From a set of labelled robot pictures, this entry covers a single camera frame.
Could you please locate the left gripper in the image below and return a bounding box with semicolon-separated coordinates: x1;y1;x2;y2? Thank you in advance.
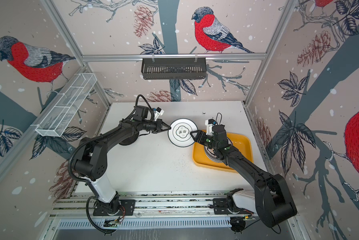
142;119;171;133

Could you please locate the white plate grey emblem front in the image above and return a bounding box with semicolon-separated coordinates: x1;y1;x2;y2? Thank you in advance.
168;119;198;148

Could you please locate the small black plate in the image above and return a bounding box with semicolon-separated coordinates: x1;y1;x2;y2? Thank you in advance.
119;134;139;146

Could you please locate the yellow plastic bin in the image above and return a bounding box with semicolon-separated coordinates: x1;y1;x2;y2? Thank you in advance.
192;133;253;173

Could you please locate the orange sunburst plate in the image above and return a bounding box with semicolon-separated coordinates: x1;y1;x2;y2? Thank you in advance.
204;146;222;163

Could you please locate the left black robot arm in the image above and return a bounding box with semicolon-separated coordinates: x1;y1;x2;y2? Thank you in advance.
67;103;171;215

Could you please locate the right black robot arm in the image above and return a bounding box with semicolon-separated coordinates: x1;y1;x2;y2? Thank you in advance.
190;125;297;228

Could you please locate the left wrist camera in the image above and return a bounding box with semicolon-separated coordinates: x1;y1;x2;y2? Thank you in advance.
153;108;164;121

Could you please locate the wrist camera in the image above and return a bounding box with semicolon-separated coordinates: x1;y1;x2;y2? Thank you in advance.
153;108;164;121
205;119;216;136

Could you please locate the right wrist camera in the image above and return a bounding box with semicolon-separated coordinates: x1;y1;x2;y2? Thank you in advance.
205;119;216;136

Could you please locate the black wire wall basket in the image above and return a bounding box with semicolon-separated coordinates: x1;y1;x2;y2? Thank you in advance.
141;58;207;80

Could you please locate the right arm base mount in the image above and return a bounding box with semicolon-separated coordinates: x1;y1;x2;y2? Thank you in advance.
209;198;254;215

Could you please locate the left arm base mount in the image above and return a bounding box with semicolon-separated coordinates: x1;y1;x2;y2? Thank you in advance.
93;199;136;217

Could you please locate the white mesh wall shelf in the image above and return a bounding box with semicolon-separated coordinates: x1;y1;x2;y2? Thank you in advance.
35;73;97;137

